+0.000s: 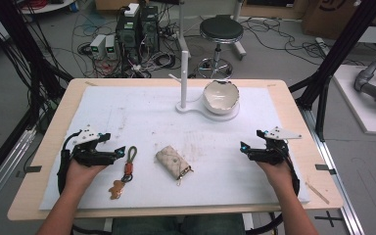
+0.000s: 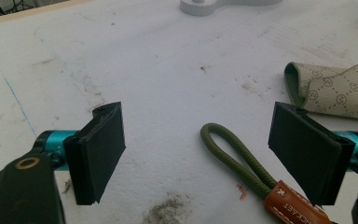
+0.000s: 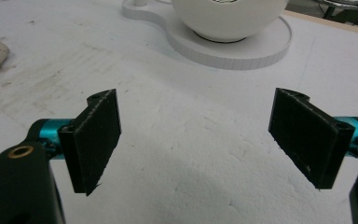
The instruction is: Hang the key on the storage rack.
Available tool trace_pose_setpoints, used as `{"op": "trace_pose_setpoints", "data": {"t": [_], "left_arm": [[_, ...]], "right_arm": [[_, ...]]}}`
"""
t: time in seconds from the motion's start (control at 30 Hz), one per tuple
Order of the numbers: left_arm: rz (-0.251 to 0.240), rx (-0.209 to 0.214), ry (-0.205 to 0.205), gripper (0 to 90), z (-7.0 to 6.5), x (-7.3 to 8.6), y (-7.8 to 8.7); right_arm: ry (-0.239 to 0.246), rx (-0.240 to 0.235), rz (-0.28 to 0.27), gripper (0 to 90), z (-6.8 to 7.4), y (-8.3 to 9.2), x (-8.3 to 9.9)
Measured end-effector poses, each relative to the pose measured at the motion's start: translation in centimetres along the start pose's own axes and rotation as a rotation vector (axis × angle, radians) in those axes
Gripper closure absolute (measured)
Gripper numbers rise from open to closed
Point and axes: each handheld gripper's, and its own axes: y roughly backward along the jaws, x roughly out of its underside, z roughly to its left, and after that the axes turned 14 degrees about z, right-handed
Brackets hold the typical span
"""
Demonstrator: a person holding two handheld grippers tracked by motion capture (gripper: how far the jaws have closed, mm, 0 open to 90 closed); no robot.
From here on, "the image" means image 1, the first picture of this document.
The white foam mat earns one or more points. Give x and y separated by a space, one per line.
150 124

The white key stand with post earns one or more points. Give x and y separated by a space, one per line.
184 81

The white floor board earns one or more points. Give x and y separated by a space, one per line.
362 111

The person's left hand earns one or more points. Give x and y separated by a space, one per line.
80 176

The black round stool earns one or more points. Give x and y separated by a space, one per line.
221 31

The white power supply unit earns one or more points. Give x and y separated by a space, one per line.
98 45
111 47

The aluminium rail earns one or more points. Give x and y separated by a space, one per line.
333 182
3 176

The brown cardboard box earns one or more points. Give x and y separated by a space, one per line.
333 16

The black tape strip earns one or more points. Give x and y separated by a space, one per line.
33 169
324 168

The beige quilted key pouch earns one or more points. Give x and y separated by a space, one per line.
173 161

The person's right hand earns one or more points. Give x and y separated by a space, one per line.
279 176

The white box with black plug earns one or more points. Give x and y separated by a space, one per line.
131 9

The thin wooden stick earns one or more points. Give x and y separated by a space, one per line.
317 193

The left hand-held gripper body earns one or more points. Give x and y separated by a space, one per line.
86 153

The black computer tower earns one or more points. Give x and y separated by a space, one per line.
128 36
150 27

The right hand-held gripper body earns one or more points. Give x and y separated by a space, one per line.
272 153

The white eggshell-shaped bowl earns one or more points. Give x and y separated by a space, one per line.
221 96

